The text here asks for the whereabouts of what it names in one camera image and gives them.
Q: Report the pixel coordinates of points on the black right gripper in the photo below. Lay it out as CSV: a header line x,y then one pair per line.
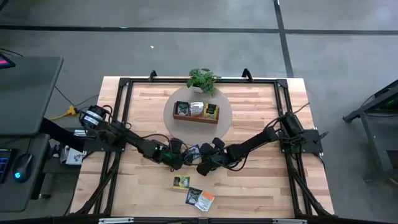
x,y
217,157

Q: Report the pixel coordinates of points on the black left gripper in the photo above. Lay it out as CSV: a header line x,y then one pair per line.
x,y
176,155

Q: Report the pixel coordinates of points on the blackcurrant tea packet dark blue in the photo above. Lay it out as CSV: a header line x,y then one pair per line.
x,y
182,108
193,196
193,151

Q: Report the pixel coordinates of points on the lemon lime tea packet green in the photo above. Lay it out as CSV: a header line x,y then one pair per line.
x,y
181,182
211,111

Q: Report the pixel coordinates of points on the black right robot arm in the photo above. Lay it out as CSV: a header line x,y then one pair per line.
x,y
255,141

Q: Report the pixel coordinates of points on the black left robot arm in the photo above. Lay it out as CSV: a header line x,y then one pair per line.
x,y
136,144

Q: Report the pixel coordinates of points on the wooden tea organizer box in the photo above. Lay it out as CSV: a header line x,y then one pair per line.
x,y
196,119

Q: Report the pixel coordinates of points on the round grey placemat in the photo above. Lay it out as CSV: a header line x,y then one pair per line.
x,y
177,133

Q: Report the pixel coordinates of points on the potted plant white pot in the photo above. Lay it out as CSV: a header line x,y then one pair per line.
x,y
202,79

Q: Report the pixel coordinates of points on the white cardboard box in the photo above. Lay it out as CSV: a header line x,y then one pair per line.
x,y
74,157

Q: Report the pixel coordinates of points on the black clamp lever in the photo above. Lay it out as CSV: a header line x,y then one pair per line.
x,y
321,137

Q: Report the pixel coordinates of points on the yellow power plug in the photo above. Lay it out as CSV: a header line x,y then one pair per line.
x,y
71,110

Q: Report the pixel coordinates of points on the black computer mouse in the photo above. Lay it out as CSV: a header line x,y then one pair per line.
x,y
23,165

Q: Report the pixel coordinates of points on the grey side desk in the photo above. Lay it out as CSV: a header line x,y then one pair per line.
x,y
28,93

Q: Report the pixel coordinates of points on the black metal stand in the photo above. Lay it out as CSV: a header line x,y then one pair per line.
x,y
382,140

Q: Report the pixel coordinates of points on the backlit black keyboard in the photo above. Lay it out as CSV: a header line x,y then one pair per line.
x,y
4,165

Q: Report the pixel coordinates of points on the pink lit screen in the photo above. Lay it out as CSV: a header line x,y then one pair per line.
x,y
4,61

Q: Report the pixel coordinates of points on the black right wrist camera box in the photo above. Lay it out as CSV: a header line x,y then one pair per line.
x,y
207,149

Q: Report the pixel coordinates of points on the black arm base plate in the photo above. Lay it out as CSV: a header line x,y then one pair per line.
x,y
311,147
102,146

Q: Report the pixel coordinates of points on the silver metal bracket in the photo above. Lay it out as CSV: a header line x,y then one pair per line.
x,y
115,220
289,221

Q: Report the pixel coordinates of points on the black aluminium table frame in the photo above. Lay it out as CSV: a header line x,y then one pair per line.
x,y
267,81

